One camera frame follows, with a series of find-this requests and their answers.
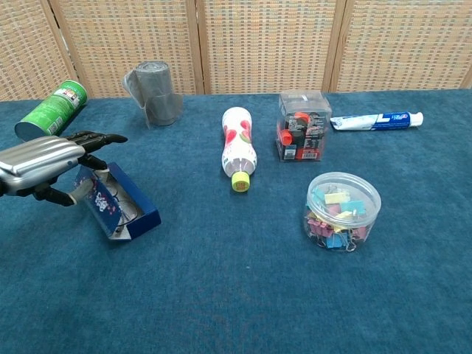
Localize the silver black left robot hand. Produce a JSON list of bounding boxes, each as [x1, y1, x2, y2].
[[0, 131, 129, 207]]

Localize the black-framed eyeglasses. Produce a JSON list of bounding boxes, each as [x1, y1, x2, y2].
[[101, 176, 144, 233]]

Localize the blue glasses case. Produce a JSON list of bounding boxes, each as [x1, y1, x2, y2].
[[72, 162, 162, 241]]

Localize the green chips can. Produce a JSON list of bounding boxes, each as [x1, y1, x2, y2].
[[14, 80, 89, 143]]

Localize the grey garbage bag roll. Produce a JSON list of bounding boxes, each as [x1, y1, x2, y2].
[[122, 61, 184, 129]]

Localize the white watermelon print bottle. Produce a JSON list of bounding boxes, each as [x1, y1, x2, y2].
[[221, 106, 258, 194]]

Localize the blue velvet tablecloth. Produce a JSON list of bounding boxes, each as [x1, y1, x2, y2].
[[0, 88, 472, 354]]

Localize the woven rattan folding screen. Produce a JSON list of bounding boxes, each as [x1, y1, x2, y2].
[[0, 0, 472, 103]]

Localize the clear box with black items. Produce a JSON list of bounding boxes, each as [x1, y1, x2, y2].
[[275, 89, 333, 164]]

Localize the clear jar of binder clips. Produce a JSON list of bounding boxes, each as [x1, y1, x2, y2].
[[302, 171, 383, 253]]

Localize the white blue toothpaste tube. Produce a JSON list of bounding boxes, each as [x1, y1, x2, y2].
[[329, 111, 425, 132]]

